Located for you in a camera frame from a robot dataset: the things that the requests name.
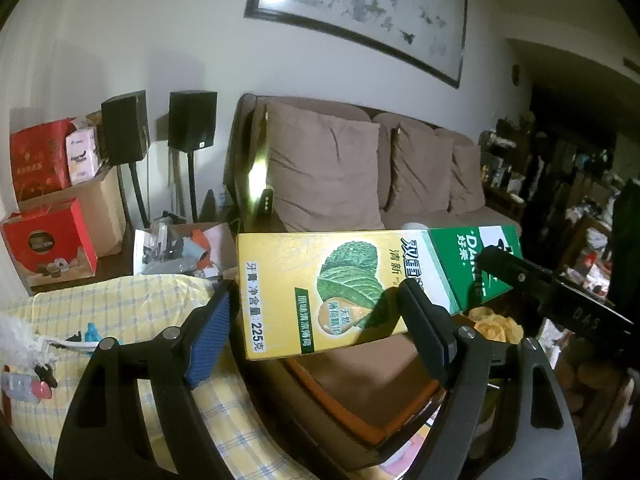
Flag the medium brown cushion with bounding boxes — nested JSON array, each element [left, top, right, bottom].
[[385, 122, 456, 216]]

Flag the red gift box gold print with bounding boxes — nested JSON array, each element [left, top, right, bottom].
[[10, 119, 76, 203]]

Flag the small brown cushion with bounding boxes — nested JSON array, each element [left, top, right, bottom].
[[447, 145, 486, 216]]

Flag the yellow checked tablecloth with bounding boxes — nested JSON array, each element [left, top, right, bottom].
[[0, 274, 351, 480]]

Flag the white fluffy duster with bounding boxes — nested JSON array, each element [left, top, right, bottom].
[[0, 310, 56, 376]]

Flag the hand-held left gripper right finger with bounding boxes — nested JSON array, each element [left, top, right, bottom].
[[397, 277, 583, 480]]

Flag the yellow plastic bag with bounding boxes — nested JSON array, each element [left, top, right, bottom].
[[467, 306, 523, 346]]

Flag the brown sofa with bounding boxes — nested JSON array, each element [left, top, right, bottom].
[[222, 92, 523, 241]]

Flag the black speaker stand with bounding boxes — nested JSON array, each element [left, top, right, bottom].
[[117, 160, 151, 228], [186, 150, 198, 223]]

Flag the dark cluttered shelf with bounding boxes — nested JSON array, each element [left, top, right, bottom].
[[480, 85, 640, 281]]

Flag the black clip device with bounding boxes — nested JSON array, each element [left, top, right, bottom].
[[32, 360, 58, 388]]

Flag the black speaker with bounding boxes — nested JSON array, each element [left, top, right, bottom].
[[168, 90, 218, 153], [100, 90, 151, 166]]

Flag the cardboard box with orange lining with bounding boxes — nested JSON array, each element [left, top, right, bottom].
[[235, 305, 523, 468]]

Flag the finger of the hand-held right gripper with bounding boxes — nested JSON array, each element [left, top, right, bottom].
[[475, 245, 556, 302]]

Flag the red box with round label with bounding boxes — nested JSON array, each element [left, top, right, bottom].
[[1, 197, 98, 286]]

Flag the clear bottle with red cap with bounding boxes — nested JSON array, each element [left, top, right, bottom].
[[0, 372, 53, 403]]

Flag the black device with lit lamp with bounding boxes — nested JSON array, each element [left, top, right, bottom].
[[247, 157, 276, 218]]

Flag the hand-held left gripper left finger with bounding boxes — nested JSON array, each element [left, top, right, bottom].
[[54, 280, 241, 480]]

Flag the large brown cardboard box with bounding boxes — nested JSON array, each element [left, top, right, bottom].
[[17, 162, 126, 261]]

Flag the pink white box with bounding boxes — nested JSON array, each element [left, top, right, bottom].
[[65, 127, 98, 185]]

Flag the open cardboard box of clutter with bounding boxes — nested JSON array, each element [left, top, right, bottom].
[[132, 210, 238, 281]]

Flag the green yellow toothpaste box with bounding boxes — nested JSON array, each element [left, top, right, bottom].
[[236, 225, 523, 362]]

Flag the framed ink painting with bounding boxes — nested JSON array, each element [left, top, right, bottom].
[[245, 0, 468, 90]]

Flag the large brown cushion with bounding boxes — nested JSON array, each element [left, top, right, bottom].
[[265, 100, 386, 233]]

